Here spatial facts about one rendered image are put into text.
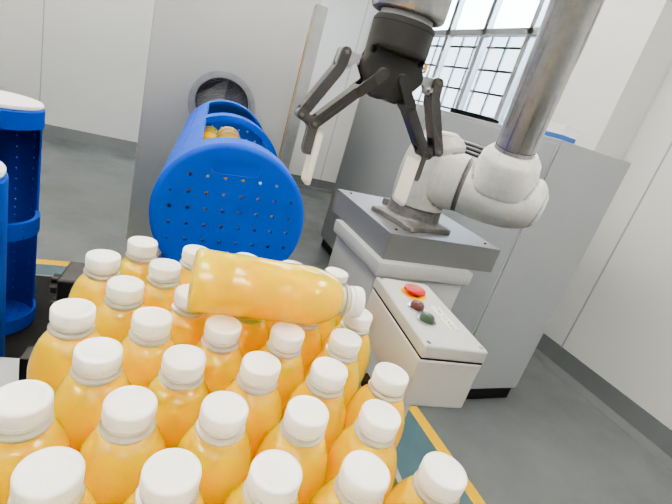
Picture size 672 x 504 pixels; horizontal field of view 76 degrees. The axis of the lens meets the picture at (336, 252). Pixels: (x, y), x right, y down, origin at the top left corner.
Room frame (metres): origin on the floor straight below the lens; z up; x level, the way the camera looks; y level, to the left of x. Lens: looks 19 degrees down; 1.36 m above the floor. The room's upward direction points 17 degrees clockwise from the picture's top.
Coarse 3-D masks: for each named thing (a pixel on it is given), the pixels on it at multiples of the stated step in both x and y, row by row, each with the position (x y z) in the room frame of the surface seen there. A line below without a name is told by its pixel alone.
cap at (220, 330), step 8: (208, 320) 0.40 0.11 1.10; (216, 320) 0.41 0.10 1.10; (224, 320) 0.41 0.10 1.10; (232, 320) 0.42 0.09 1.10; (208, 328) 0.39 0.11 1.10; (216, 328) 0.39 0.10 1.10; (224, 328) 0.40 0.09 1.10; (232, 328) 0.40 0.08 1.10; (240, 328) 0.41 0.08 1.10; (208, 336) 0.39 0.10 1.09; (216, 336) 0.39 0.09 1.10; (224, 336) 0.39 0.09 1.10; (232, 336) 0.39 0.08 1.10; (216, 344) 0.39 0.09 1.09; (224, 344) 0.39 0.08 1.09; (232, 344) 0.40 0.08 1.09
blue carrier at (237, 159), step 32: (192, 128) 1.02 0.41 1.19; (256, 128) 1.16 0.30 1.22; (192, 160) 0.74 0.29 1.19; (224, 160) 0.76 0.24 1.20; (256, 160) 0.77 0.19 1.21; (160, 192) 0.72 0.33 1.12; (192, 192) 0.74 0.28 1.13; (224, 192) 0.76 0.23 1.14; (256, 192) 0.78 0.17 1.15; (288, 192) 0.80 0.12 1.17; (160, 224) 0.72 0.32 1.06; (192, 224) 0.74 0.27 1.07; (224, 224) 0.76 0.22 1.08; (256, 224) 0.78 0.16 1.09; (288, 224) 0.80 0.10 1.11; (288, 256) 0.81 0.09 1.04
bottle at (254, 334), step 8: (240, 320) 0.46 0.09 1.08; (248, 320) 0.46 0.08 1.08; (256, 320) 0.46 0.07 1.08; (264, 320) 0.49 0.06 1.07; (248, 328) 0.46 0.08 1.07; (256, 328) 0.46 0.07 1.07; (264, 328) 0.47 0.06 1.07; (240, 336) 0.45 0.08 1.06; (248, 336) 0.45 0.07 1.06; (256, 336) 0.46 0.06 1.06; (264, 336) 0.47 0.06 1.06; (240, 344) 0.45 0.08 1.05; (248, 344) 0.45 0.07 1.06; (256, 344) 0.46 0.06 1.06; (264, 344) 0.47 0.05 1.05; (248, 352) 0.45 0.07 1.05
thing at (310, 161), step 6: (318, 132) 0.54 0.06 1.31; (318, 138) 0.54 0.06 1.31; (318, 144) 0.54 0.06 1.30; (312, 150) 0.54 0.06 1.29; (318, 150) 0.54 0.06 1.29; (306, 156) 0.56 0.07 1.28; (312, 156) 0.54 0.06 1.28; (306, 162) 0.55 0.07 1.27; (312, 162) 0.54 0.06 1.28; (306, 168) 0.54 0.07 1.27; (312, 168) 0.54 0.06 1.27; (306, 174) 0.54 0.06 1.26; (312, 174) 0.54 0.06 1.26; (306, 180) 0.54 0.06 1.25
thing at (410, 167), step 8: (408, 152) 0.61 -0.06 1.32; (408, 160) 0.60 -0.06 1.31; (416, 160) 0.58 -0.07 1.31; (408, 168) 0.59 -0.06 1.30; (416, 168) 0.58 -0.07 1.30; (400, 176) 0.61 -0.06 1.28; (408, 176) 0.59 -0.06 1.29; (400, 184) 0.60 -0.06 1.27; (408, 184) 0.58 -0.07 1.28; (400, 192) 0.59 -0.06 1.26; (408, 192) 0.58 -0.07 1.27; (400, 200) 0.59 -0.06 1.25
